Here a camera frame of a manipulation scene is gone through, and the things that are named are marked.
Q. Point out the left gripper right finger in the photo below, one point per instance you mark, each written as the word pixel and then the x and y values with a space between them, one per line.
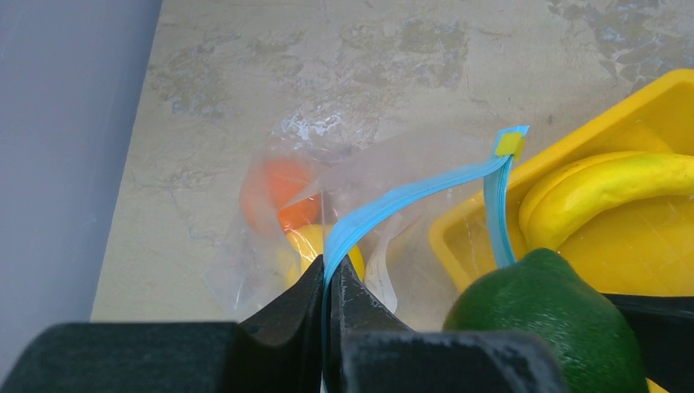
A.
pixel 368 349

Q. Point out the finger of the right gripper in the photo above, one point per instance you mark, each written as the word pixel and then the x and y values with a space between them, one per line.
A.
pixel 664 328

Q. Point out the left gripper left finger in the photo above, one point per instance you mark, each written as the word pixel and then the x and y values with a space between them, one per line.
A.
pixel 276 349

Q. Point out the yellow lemon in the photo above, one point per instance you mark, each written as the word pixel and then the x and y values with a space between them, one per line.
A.
pixel 307 242

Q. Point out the green avocado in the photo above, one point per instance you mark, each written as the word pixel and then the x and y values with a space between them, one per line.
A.
pixel 542 294

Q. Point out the clear zip top bag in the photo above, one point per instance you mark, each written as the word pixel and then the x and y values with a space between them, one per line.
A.
pixel 368 196

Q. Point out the orange fruit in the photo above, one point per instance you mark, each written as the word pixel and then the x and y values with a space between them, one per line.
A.
pixel 267 190

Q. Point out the yellow banana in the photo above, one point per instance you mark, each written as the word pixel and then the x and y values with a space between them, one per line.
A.
pixel 564 200

